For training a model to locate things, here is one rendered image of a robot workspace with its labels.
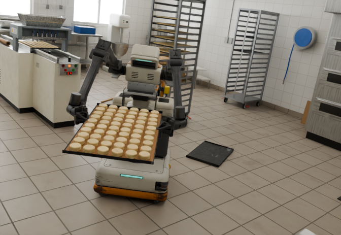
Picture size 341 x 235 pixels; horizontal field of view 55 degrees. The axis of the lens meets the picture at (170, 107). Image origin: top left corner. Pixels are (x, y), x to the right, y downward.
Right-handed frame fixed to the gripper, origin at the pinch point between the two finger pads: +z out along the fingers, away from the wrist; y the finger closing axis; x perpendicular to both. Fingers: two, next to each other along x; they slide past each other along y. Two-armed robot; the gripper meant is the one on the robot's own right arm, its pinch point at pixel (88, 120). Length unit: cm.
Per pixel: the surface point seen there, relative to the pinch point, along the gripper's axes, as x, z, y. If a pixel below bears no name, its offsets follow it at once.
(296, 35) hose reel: 495, -138, 21
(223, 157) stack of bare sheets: 215, -55, -109
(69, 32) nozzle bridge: 136, -292, -1
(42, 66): 84, -260, -39
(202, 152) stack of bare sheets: 203, -78, -109
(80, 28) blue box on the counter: 286, -533, -32
